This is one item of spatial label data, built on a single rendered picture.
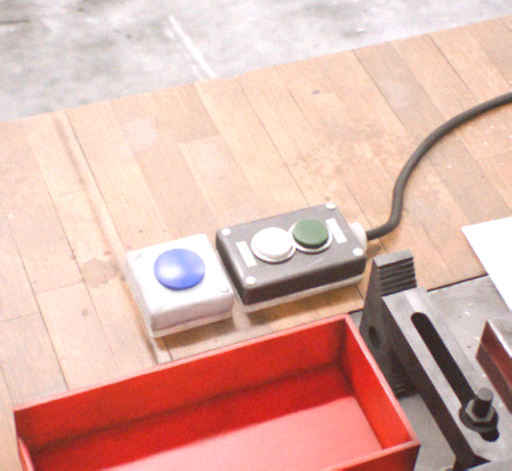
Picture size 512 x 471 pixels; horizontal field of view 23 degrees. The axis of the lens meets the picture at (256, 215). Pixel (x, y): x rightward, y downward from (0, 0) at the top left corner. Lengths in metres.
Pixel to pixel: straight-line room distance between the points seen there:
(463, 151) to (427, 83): 0.09
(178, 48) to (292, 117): 1.49
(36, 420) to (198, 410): 0.12
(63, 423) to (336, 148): 0.38
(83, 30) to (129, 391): 1.84
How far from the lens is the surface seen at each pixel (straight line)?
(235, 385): 0.95
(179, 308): 0.98
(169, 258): 1.00
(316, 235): 1.02
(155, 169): 1.12
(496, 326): 0.72
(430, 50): 1.27
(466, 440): 0.88
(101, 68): 2.60
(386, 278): 0.94
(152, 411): 0.94
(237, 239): 1.02
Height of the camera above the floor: 1.69
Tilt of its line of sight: 47 degrees down
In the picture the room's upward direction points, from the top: 5 degrees clockwise
